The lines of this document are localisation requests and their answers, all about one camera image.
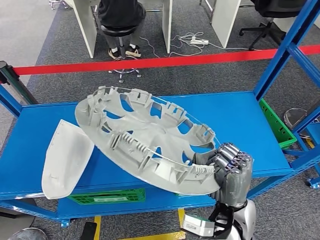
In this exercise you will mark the black round stool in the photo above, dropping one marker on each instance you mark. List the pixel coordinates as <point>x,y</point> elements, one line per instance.
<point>117,31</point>

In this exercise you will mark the yellow floor tape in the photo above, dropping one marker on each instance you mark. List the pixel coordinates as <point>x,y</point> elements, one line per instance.
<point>181,215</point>
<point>309,143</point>

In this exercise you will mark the black barrier stanchion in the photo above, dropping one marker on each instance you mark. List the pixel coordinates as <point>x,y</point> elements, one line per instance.
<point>15,220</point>

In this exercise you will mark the grey plastic wheel hubcap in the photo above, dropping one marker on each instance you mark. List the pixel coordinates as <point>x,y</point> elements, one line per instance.
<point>149,130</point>

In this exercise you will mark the white office desk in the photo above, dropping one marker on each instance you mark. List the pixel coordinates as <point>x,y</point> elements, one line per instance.
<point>225,21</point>
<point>86,28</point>

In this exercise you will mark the white plastic mirror cover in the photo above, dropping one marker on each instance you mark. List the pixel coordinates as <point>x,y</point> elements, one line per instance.
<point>65,162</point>

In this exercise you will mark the person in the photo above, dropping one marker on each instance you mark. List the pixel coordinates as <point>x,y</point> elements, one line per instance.
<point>120,13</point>

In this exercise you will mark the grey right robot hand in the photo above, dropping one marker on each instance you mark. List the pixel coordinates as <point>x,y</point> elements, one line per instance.
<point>235,185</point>

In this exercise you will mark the green plastic crate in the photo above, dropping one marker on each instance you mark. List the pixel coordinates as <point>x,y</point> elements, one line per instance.
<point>275,124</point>
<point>82,198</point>

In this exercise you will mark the chrome chair base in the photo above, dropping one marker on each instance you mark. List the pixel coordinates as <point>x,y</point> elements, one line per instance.
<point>56,3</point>

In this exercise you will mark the dark robot left foot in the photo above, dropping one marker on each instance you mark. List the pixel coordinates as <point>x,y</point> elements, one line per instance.
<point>88,232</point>

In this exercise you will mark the black office chair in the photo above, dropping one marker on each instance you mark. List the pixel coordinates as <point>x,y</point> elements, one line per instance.
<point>275,8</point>

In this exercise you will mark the chrome barrier stanchion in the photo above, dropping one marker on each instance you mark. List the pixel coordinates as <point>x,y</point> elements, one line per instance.
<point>27,236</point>
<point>20,86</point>
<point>293,117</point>

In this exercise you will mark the white power strip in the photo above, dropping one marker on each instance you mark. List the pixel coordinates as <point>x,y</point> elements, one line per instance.
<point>200,41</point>

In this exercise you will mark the red barrier belt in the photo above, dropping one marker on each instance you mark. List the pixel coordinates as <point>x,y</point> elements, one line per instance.
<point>149,62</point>

